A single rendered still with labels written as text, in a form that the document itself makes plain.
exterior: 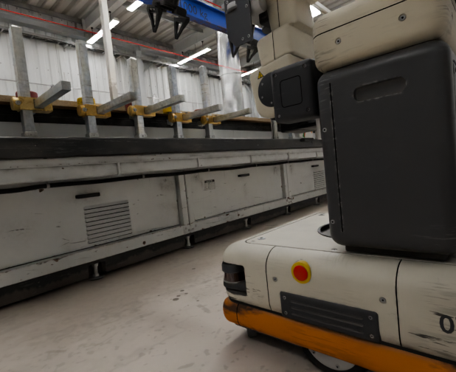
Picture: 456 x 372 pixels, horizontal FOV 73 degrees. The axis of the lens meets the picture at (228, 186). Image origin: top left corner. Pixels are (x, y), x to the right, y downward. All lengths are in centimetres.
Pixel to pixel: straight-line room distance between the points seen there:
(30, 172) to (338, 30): 120
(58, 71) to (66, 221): 810
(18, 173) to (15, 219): 30
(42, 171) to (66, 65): 839
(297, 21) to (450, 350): 89
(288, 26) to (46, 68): 879
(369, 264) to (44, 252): 142
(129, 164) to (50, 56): 818
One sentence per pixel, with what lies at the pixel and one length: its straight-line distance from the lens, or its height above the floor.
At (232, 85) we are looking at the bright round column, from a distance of 717.
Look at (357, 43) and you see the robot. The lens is 73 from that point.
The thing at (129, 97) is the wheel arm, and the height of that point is 82.
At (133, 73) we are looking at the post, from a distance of 172.
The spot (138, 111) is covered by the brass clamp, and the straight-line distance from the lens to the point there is 166.
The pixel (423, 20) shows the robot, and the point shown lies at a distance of 70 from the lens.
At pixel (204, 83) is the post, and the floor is 104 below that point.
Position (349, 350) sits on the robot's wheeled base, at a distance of 78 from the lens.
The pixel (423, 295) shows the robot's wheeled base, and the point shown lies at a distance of 68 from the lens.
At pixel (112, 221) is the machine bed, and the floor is 28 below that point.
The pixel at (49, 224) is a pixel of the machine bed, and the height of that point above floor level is 33.
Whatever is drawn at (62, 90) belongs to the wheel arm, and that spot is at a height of 82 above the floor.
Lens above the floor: 50
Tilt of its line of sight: 3 degrees down
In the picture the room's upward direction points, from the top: 6 degrees counter-clockwise
